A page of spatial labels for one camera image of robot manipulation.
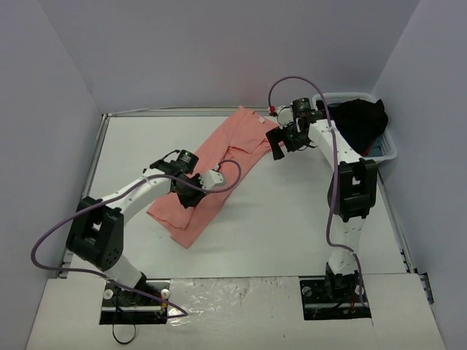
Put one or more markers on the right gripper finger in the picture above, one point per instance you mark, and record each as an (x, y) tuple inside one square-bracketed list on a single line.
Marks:
[(275, 135), (277, 152)]

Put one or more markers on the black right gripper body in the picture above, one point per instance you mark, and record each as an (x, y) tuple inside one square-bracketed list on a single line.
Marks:
[(276, 137)]

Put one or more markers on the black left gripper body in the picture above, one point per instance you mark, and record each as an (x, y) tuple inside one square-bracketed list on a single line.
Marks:
[(188, 195)]

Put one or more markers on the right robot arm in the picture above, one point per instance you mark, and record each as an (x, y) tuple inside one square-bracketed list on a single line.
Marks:
[(352, 191)]

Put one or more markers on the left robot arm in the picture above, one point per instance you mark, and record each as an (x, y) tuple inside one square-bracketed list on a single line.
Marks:
[(97, 233)]

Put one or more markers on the black and red clothes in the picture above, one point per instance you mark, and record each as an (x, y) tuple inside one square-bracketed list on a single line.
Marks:
[(360, 122)]

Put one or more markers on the white plastic basket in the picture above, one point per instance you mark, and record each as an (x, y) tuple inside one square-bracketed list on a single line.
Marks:
[(384, 147)]

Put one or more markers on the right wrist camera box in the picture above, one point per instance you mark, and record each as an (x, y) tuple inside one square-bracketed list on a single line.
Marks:
[(284, 115)]

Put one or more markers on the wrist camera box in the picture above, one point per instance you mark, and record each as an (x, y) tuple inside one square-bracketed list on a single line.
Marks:
[(284, 115), (211, 179)]

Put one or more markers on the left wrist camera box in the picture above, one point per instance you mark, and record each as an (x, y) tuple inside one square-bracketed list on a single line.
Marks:
[(211, 179)]

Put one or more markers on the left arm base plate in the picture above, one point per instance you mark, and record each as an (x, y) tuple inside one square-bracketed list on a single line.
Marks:
[(121, 307)]

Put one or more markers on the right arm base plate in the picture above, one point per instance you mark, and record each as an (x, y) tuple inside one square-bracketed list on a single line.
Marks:
[(320, 304)]

